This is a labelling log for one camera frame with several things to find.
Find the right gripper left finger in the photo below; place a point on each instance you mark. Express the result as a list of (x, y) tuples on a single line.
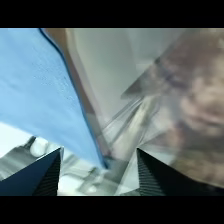
[(36, 178)]

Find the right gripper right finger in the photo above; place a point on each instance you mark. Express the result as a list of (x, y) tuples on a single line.
[(166, 178)]

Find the blue T-shirt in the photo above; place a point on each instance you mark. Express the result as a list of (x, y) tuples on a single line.
[(36, 90)]

